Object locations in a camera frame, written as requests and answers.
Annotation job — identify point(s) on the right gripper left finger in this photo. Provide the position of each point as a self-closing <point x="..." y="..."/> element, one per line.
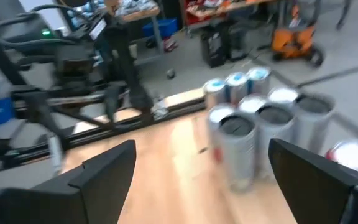
<point x="104" y="186"/>

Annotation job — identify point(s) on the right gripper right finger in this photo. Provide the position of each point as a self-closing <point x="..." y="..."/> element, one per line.
<point x="306" y="186"/>

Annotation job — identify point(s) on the red-orange Fanta can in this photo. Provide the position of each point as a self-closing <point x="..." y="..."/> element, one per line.
<point x="354" y="157"/>

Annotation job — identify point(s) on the slim silver can blue tab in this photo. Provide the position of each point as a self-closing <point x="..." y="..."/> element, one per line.
<point x="259" y="79"/>

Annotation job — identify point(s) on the blue silver Red Bull can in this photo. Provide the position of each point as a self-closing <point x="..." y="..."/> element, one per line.
<point x="215" y="90"/>

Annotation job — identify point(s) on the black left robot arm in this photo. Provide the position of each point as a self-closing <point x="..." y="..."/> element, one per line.
<point x="73" y="62"/>

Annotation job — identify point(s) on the wooden shelf black metal legs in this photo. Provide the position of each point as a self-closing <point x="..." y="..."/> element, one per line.
<point x="179" y="186"/>

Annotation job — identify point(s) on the white slim bar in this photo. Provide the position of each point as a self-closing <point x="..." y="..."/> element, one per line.
<point x="55" y="154"/>

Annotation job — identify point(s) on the black caster wheel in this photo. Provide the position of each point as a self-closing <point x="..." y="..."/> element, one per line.
<point x="170" y="73"/>

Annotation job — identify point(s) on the orange shop vacuum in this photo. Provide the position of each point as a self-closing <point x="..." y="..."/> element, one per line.
<point x="294" y="40"/>

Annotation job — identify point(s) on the black floor equipment box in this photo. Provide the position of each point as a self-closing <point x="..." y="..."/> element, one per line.
<point x="219" y="46"/>

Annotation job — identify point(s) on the blue plastic bin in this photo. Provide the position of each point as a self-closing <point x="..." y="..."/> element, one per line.
<point x="162" y="28"/>

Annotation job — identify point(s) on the black aluminium table frame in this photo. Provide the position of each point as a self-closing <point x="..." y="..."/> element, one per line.
<point x="120" y="124"/>

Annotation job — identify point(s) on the silver corner bracket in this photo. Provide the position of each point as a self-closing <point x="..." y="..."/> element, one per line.
<point x="159" y="107"/>

